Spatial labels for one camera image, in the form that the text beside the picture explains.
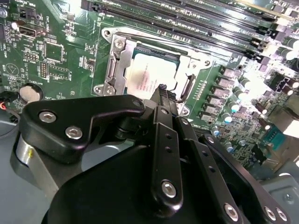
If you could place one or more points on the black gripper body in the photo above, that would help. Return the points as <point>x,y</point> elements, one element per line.
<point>112,191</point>

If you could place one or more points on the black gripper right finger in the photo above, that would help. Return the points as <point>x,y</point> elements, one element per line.
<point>233,186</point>

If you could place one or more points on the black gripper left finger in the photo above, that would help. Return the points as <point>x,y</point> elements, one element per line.
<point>70,116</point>

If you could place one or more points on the metal socket cover frame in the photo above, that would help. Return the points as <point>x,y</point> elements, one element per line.
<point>121,67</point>

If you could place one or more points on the silver green CPU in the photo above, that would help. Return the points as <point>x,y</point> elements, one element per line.
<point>149,67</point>

